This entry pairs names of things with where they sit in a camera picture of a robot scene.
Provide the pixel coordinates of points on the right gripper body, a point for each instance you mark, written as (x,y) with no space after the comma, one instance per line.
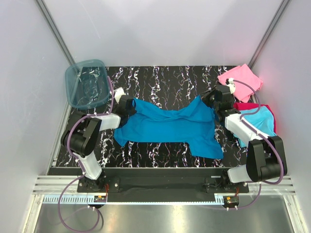
(216,105)

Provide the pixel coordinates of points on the corner frame post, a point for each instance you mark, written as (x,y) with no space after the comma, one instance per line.
(269,31)
(54,30)

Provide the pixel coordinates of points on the slotted cable duct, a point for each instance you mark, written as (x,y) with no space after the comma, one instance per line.
(97,200)

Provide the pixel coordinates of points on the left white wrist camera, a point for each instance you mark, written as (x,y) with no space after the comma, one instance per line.
(117,94)

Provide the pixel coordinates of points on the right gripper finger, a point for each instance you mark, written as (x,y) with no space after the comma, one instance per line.
(208,101)
(207,94)

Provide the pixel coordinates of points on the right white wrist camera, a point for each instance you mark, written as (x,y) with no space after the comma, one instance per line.
(230,83)

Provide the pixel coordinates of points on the light blue folded t-shirt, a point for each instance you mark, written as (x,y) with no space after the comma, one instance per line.
(263,120)

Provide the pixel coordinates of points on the left corner frame post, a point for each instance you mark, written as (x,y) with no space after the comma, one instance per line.
(54,30)

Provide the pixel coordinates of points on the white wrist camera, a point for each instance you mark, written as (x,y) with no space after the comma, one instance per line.
(230,83)
(117,94)

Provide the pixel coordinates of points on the pink folded t-shirt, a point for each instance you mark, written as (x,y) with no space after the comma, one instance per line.
(244,74)

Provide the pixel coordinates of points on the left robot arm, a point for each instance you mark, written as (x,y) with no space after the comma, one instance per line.
(81,133)

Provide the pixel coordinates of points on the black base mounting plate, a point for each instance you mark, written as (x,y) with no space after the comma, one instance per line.
(161,184)

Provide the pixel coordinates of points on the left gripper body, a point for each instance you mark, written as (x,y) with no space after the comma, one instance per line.
(128,114)

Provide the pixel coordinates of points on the right corner frame post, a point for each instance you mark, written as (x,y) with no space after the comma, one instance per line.
(269,31)

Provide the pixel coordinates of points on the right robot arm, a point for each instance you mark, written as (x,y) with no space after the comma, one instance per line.
(266,161)

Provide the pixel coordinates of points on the magenta folded t-shirt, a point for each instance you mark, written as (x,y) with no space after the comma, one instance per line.
(247,107)

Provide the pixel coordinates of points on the teal plastic bin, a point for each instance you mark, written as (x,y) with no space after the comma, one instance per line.
(87,84)

